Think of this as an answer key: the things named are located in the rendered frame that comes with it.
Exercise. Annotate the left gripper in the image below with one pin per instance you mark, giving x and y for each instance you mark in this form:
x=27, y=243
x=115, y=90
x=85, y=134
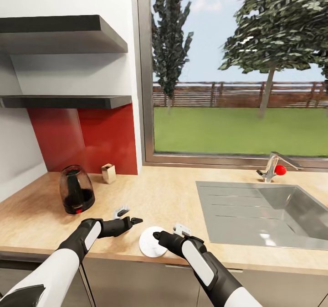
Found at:
x=120, y=226

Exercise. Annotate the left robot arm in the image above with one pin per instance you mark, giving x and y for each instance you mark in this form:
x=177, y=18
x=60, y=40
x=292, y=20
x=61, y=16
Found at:
x=47, y=286

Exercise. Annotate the saucer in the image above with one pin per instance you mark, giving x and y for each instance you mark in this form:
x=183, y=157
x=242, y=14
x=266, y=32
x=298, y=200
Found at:
x=149, y=245

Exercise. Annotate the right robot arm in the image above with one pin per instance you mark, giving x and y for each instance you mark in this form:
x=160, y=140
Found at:
x=220, y=285

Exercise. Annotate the fridge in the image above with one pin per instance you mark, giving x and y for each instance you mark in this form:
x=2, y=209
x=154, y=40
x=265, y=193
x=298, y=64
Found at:
x=21, y=161

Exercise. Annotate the countertop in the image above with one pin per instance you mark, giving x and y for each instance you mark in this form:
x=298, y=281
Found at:
x=34, y=220

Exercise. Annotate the electric kettle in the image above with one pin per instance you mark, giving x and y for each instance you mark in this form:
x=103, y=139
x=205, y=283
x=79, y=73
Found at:
x=76, y=189

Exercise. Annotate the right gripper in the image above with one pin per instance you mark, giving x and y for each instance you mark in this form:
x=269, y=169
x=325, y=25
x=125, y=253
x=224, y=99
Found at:
x=166, y=239

